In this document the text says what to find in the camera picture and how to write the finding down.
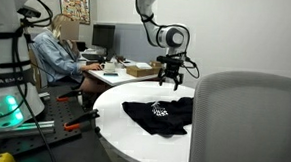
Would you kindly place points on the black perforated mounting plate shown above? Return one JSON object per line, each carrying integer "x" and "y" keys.
{"x": 60, "y": 113}

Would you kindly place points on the small cardboard box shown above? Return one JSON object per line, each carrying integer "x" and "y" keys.
{"x": 155, "y": 63}

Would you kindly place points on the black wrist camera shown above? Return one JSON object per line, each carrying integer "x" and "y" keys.
{"x": 170, "y": 60}

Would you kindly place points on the grey mesh office chair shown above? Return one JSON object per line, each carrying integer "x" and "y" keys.
{"x": 249, "y": 130}

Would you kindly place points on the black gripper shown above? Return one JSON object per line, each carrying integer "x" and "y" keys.
{"x": 171, "y": 69}

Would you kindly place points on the black computer monitor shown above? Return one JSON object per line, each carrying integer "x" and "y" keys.
{"x": 103, "y": 37}

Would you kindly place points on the white mug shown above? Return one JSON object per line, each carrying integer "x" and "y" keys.
{"x": 108, "y": 67}

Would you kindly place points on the black t-shirt white logo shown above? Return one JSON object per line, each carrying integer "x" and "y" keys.
{"x": 160, "y": 117}

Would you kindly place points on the teal smartphone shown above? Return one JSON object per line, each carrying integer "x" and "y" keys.
{"x": 110, "y": 74}

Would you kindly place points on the aluminium rail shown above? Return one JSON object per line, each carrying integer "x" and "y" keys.
{"x": 33, "y": 126}

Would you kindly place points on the seated person denim shirt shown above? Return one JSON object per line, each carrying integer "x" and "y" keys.
{"x": 56, "y": 56}

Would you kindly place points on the black clamp orange tip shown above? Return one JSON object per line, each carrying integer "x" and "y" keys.
{"x": 80, "y": 119}
{"x": 69, "y": 95}

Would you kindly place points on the grey desk partition panel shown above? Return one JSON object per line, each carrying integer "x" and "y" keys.
{"x": 131, "y": 40}

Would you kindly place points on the black office chair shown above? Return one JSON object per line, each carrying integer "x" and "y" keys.
{"x": 36, "y": 68}

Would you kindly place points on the black keyboard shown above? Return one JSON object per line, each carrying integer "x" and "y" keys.
{"x": 92, "y": 57}

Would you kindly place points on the flat cardboard box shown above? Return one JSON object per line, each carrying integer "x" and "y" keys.
{"x": 142, "y": 71}

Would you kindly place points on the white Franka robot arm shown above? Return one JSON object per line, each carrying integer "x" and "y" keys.
{"x": 7, "y": 50}

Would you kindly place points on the colourful wall poster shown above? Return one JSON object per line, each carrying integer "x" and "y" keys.
{"x": 74, "y": 3}

